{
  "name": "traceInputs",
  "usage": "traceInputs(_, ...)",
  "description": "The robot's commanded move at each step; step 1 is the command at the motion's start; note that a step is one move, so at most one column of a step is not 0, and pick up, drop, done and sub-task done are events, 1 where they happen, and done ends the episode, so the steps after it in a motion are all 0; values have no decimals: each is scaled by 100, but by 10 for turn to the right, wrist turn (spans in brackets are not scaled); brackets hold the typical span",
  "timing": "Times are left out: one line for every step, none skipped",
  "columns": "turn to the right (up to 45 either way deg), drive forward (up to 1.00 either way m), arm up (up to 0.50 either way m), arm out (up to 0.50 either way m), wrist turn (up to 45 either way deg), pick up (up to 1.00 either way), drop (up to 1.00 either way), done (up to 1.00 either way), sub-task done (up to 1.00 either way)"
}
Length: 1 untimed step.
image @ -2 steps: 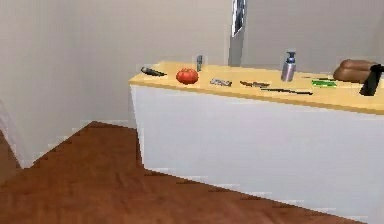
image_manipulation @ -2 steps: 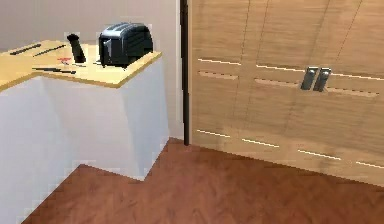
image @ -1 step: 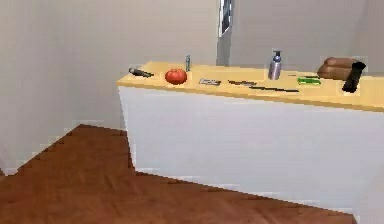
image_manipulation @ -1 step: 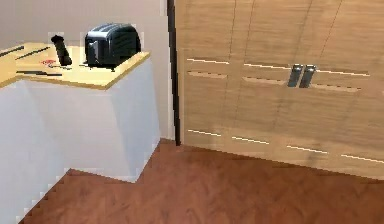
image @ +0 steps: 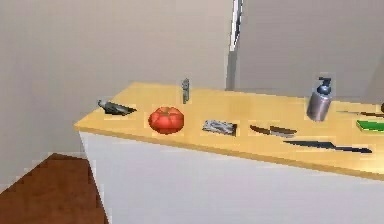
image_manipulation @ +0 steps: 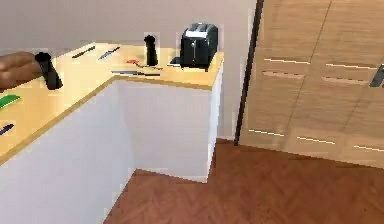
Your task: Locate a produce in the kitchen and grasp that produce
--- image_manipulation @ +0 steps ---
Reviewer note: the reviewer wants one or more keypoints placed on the white kitchen counter wooden top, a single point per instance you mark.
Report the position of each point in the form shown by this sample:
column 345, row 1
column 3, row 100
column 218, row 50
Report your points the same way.
column 100, row 133

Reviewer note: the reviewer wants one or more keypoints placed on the black toaster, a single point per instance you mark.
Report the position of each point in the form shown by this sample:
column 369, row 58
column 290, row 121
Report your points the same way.
column 198, row 45

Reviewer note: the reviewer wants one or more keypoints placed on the long grey knife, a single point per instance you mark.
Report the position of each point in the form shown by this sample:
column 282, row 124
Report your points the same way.
column 133, row 72

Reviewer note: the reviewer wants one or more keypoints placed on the dark blue knife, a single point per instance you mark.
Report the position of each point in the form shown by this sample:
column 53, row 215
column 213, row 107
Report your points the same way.
column 109, row 53

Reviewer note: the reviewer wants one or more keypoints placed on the black knife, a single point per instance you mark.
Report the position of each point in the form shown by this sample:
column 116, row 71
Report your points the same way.
column 83, row 52

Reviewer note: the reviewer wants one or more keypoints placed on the light wooden room door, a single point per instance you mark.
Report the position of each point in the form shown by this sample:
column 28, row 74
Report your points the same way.
column 316, row 83

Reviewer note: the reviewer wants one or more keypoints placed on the brown bread loaf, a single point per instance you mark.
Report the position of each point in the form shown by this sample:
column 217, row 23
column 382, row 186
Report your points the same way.
column 16, row 68

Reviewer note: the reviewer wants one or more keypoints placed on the green flat utensil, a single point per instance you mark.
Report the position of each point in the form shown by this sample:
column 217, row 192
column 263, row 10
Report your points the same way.
column 8, row 100

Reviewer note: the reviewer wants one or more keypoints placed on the dark blue utensil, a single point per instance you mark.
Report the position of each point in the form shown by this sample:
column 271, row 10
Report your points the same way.
column 6, row 128

